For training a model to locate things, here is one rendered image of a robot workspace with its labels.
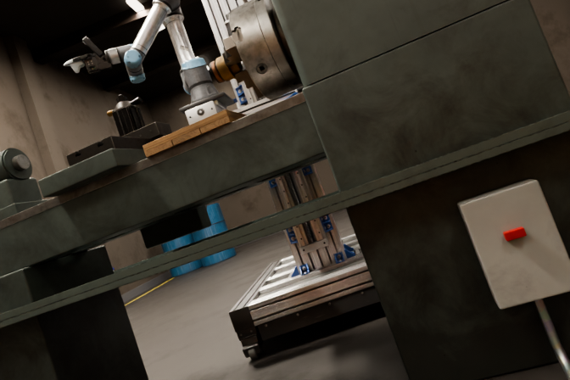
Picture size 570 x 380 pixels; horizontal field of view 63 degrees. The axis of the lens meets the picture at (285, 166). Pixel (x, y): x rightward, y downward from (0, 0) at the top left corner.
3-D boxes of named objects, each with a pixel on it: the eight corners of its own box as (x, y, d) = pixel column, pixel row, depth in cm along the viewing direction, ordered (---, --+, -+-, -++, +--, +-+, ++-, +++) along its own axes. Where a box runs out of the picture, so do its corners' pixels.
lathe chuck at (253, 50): (303, 92, 167) (271, 9, 166) (282, 86, 136) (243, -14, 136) (281, 101, 169) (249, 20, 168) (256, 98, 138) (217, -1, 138)
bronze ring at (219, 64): (238, 52, 160) (215, 63, 162) (228, 46, 151) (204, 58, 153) (248, 76, 159) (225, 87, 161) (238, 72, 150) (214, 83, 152)
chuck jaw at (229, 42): (254, 41, 150) (240, 26, 139) (259, 55, 149) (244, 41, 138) (225, 55, 153) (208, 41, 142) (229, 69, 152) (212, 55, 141)
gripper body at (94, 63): (86, 71, 222) (112, 65, 226) (81, 54, 222) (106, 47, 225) (88, 75, 230) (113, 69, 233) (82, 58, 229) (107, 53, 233)
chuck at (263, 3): (312, 87, 166) (280, 5, 165) (293, 81, 135) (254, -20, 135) (304, 92, 167) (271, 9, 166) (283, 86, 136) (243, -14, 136)
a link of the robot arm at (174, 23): (187, 92, 228) (153, -9, 232) (187, 101, 243) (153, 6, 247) (211, 85, 232) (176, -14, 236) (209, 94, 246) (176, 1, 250)
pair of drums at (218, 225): (178, 273, 926) (161, 223, 934) (242, 251, 914) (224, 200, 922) (163, 282, 842) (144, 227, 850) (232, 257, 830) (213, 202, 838)
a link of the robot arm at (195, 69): (189, 84, 217) (180, 58, 218) (187, 93, 230) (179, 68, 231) (214, 77, 220) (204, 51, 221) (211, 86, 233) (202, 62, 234)
